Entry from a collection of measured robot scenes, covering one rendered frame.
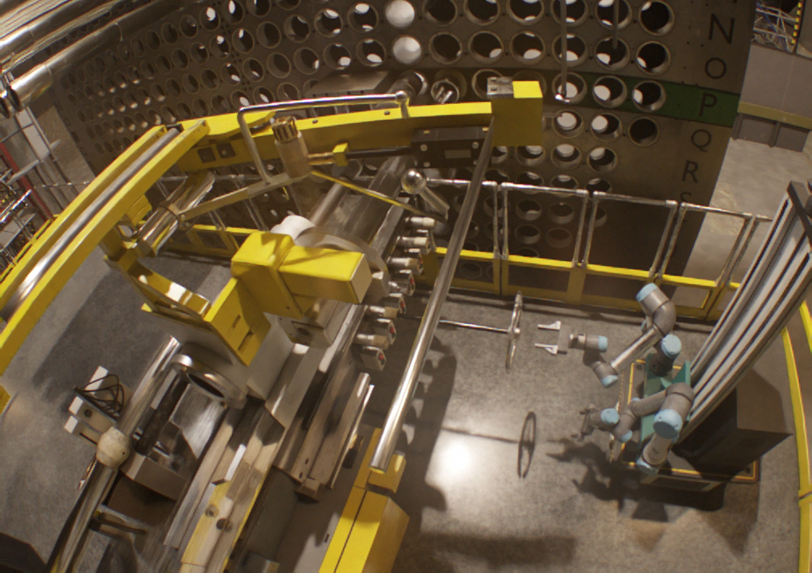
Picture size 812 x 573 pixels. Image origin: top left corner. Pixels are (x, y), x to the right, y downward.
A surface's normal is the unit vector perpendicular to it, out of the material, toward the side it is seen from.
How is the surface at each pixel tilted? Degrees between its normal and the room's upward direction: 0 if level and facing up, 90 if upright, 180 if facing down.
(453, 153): 90
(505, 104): 90
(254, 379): 68
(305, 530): 0
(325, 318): 59
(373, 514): 0
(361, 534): 0
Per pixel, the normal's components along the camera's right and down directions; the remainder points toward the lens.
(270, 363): 0.80, -0.15
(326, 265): -0.17, -0.68
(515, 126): -0.16, 0.73
